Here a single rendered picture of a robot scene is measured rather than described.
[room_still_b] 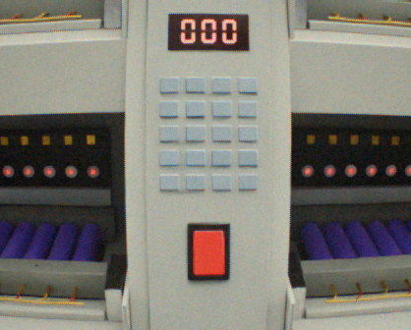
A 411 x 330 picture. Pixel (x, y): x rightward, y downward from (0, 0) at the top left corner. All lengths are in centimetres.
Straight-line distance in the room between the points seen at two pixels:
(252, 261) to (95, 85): 14
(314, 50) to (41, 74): 16
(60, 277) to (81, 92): 14
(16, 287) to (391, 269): 28
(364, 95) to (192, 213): 13
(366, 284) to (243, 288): 13
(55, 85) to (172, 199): 10
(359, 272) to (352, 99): 14
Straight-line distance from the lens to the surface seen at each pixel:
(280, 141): 33
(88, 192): 51
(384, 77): 35
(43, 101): 35
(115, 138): 53
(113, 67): 34
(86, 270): 41
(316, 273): 41
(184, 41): 32
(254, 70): 32
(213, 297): 34
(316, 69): 34
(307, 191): 51
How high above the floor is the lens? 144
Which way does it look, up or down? 3 degrees down
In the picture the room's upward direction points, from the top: straight up
